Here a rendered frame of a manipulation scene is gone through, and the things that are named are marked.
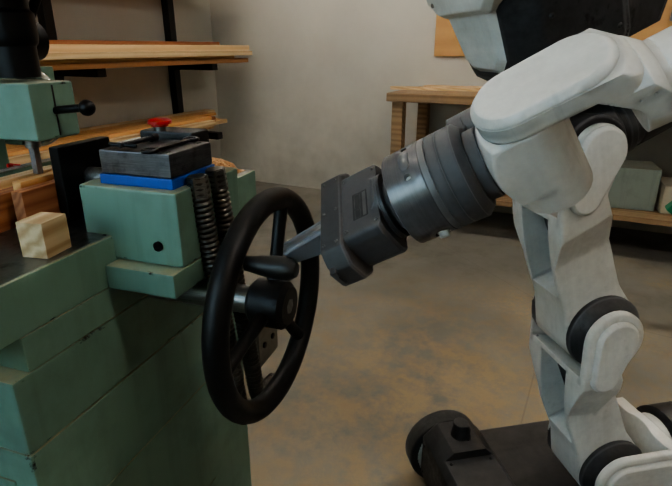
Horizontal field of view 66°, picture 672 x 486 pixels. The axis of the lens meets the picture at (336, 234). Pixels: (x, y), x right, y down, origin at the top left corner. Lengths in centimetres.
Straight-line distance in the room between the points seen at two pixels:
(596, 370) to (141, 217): 80
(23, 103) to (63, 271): 23
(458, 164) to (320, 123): 378
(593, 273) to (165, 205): 73
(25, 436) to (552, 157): 57
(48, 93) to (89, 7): 312
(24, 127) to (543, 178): 60
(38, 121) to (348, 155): 351
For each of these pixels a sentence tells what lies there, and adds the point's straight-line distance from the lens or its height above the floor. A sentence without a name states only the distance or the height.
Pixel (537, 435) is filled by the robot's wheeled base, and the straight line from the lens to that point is 152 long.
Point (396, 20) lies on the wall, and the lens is 391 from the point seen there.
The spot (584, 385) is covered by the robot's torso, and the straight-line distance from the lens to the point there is 107.
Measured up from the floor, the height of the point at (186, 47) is 111.
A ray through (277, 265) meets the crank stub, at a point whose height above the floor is 90.
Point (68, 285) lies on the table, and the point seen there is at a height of 87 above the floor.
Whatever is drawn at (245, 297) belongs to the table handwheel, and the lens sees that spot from 65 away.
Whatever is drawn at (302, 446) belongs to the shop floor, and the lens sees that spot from 165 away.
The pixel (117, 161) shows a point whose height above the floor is 99.
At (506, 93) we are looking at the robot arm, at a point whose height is 108.
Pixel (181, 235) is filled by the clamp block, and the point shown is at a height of 91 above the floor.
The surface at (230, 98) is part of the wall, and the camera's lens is 464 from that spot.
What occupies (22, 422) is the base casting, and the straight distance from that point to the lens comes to 64.
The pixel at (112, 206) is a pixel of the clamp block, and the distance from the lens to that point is 65.
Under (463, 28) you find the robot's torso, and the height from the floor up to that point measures 114.
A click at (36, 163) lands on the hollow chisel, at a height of 96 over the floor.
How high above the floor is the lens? 111
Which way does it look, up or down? 20 degrees down
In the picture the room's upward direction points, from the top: straight up
